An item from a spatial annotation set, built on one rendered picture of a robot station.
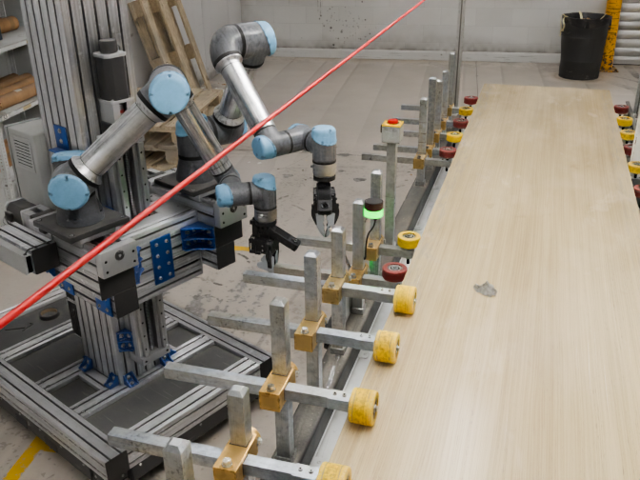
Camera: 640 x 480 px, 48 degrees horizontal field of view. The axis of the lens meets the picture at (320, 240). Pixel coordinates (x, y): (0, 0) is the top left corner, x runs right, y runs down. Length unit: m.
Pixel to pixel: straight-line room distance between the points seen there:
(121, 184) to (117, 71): 0.38
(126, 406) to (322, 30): 7.83
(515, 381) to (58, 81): 1.74
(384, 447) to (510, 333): 0.58
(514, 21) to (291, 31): 2.95
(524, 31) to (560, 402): 8.46
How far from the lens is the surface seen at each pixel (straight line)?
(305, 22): 10.19
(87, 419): 2.95
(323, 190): 2.26
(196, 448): 1.57
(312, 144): 2.24
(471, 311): 2.13
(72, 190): 2.24
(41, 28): 2.64
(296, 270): 2.41
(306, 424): 2.00
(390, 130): 2.71
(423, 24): 10.00
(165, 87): 2.15
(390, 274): 2.30
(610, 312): 2.23
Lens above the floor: 1.98
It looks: 25 degrees down
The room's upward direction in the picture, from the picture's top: 1 degrees counter-clockwise
